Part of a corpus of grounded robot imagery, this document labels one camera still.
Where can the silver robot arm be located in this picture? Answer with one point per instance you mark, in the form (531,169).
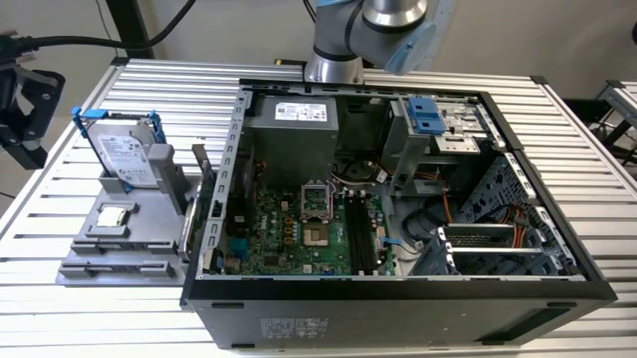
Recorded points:
(393,22)

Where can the RAM slot black clips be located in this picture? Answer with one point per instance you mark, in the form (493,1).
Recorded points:
(353,233)
(365,233)

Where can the RAM slot white clips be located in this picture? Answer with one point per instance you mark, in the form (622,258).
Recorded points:
(358,233)
(372,233)

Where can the hard disk in blue carrier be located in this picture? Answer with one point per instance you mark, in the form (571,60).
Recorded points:
(119,149)

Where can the silver CPU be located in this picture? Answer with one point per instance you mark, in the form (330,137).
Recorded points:
(111,216)

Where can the grey parts rack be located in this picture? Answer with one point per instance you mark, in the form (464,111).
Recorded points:
(139,223)

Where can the black case fan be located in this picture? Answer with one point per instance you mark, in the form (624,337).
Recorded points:
(248,175)

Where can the grey power supply unit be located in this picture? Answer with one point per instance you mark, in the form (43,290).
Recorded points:
(294,149)

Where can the blue video port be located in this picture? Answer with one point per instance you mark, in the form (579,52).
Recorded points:
(240,249)

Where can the green motherboard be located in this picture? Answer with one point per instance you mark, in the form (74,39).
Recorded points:
(269,246)

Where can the CPU socket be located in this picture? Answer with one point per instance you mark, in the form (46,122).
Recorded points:
(317,235)

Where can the black PC case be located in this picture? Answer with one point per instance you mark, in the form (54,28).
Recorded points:
(398,317)

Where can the metal disk bay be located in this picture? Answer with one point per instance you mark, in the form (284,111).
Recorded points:
(493,250)

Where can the metal slat side table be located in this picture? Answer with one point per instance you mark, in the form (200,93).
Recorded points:
(623,100)

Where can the black stand post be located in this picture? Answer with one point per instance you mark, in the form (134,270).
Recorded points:
(131,26)

